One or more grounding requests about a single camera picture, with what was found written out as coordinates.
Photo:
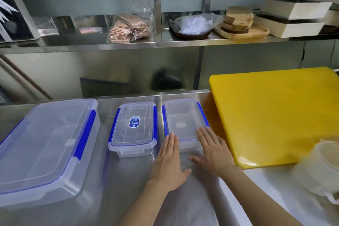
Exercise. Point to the stack of round wooden boards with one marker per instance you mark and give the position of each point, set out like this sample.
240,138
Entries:
238,18

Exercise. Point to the person's right hand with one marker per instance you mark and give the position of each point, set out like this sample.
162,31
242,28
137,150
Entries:
215,155

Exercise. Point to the black and white sign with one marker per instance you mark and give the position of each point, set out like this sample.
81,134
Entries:
13,16

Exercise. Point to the person's right little finger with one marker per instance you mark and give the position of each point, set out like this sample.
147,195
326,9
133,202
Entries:
225,147

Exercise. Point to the small clear blue-clip container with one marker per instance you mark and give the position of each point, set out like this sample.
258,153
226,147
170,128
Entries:
182,121

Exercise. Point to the person's right middle finger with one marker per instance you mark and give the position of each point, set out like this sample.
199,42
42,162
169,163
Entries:
210,138

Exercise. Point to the small clear container blue label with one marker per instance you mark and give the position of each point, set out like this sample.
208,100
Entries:
133,130

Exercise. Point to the yellow cutting board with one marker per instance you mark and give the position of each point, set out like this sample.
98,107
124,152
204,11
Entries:
275,112

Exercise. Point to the person's right forearm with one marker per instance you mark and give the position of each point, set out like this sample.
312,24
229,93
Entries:
254,199

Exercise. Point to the person's right thumb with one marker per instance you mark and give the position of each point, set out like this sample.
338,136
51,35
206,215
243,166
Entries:
195,159

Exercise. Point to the stainless steel shelf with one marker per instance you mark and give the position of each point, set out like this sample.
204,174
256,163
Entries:
148,41

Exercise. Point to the bag of brown paper sleeves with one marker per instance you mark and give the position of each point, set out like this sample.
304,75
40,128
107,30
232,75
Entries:
129,26

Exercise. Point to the round translucent plastic tub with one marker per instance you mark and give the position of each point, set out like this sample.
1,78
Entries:
320,170

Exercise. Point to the person's left forearm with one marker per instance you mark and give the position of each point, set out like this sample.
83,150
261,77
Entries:
148,207

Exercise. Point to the person's left hand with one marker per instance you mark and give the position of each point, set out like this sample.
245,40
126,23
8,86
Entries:
166,166

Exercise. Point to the dark round bowl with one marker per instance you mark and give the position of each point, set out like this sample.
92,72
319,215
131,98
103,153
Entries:
190,33

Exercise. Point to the white rectangular box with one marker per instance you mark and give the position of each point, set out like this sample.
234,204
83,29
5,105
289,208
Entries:
295,8
288,27

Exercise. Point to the person's left thumb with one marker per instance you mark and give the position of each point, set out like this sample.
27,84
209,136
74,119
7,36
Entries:
186,174

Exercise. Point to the clear plastic bag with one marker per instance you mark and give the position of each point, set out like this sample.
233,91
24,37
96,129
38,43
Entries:
197,23

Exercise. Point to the wooden serving tray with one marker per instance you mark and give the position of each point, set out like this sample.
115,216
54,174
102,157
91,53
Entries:
245,33

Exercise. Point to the person's left little finger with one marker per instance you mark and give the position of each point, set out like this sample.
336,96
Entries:
160,151

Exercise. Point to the large clear blue-clip container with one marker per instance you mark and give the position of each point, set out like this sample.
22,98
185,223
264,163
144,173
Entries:
42,146

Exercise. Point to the person's left middle finger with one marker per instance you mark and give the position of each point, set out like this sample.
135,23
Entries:
171,143

